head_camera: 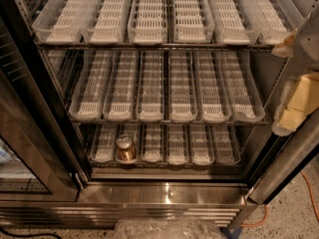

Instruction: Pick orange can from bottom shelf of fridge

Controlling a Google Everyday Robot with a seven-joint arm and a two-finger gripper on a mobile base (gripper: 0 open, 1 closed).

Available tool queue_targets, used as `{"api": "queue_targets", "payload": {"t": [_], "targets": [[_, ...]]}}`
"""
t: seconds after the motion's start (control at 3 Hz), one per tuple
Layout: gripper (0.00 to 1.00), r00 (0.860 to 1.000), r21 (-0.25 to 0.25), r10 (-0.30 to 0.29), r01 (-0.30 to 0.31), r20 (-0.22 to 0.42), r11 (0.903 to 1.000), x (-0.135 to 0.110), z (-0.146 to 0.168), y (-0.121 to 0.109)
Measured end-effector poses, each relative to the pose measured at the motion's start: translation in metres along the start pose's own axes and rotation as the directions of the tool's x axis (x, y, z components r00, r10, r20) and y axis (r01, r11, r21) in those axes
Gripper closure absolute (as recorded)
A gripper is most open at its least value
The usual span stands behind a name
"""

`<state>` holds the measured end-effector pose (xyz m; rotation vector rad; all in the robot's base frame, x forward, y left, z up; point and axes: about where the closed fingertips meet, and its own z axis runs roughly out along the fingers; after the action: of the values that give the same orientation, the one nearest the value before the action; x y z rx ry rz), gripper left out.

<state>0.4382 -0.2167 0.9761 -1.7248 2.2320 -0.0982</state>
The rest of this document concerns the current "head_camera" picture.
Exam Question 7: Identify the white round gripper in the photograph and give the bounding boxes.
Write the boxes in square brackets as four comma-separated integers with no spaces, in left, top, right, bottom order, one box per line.
[271,3,319,136]

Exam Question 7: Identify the orange soda can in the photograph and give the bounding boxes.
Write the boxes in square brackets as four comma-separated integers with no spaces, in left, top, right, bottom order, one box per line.
[116,134,137,163]

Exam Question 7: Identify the shelf tray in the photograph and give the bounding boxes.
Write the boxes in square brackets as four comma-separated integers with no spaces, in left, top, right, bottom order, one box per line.
[91,123,118,163]
[215,52,265,123]
[168,51,197,122]
[193,52,231,123]
[207,0,260,45]
[103,51,139,121]
[166,125,189,165]
[142,124,163,162]
[250,0,303,45]
[117,124,139,164]
[69,50,113,120]
[210,125,241,165]
[171,0,214,43]
[81,0,132,44]
[32,0,93,45]
[136,51,164,121]
[128,0,167,45]
[189,125,214,165]

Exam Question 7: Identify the fridge door right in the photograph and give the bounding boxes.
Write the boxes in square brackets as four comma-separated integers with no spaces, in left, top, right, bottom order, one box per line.
[249,110,319,204]

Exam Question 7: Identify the stainless steel fridge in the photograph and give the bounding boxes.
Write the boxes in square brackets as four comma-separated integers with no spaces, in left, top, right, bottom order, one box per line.
[0,0,318,228]

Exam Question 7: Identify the glass fridge door left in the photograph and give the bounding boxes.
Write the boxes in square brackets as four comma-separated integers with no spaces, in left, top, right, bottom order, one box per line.
[0,24,78,202]

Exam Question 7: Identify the blue tape piece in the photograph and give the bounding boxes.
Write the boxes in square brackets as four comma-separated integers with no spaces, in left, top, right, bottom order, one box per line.
[221,228,242,239]

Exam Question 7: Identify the orange power cable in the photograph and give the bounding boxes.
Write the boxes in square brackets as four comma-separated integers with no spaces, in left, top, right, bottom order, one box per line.
[240,170,319,229]

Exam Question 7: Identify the black cable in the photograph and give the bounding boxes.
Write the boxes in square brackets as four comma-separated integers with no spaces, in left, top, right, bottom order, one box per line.
[0,226,64,239]

